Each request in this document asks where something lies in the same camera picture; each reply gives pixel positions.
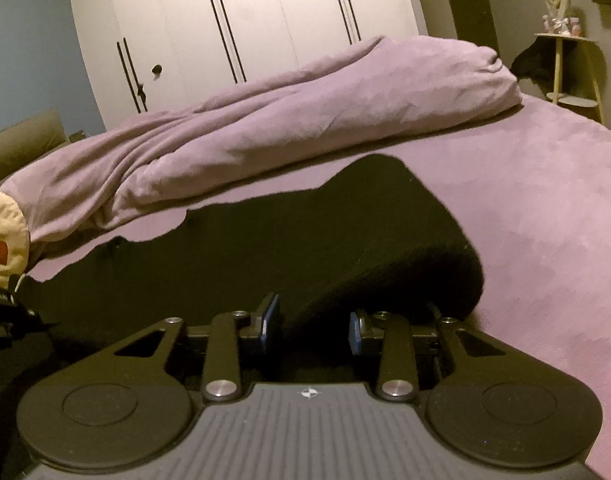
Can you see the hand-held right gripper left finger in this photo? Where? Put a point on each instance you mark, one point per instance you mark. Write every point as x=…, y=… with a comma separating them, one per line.
x=269, y=325

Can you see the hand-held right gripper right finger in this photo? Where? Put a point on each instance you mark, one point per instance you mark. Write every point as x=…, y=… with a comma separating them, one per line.
x=356, y=332

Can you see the black knit garment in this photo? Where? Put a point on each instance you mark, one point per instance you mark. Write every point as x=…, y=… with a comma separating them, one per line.
x=310, y=240

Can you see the cream plush toy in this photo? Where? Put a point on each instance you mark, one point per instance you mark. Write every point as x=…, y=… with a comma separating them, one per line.
x=3, y=245

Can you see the olive bed headboard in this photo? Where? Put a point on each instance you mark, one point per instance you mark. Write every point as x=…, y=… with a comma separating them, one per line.
x=20, y=142

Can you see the purple bed sheet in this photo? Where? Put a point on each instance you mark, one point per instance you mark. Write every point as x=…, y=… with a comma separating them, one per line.
x=535, y=260

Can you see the purple rolled duvet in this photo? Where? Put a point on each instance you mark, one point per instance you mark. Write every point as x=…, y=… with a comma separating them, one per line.
x=285, y=125

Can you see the black round wardrobe knob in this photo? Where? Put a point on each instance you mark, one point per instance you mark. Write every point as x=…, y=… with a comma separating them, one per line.
x=157, y=68

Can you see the white wardrobe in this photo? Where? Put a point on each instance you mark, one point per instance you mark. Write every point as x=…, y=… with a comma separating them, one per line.
x=265, y=15

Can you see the dark cloth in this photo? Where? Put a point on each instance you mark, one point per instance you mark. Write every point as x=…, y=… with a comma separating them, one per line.
x=533, y=62

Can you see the dark door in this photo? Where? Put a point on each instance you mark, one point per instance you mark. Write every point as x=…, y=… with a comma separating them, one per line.
x=468, y=5

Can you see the cream side table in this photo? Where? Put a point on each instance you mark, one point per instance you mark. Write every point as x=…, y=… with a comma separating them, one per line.
x=570, y=45

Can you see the small pink jars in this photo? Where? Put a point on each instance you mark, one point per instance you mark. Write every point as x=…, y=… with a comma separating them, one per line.
x=563, y=26

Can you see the small olive wall socket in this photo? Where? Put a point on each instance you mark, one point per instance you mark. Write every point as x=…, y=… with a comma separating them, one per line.
x=76, y=136

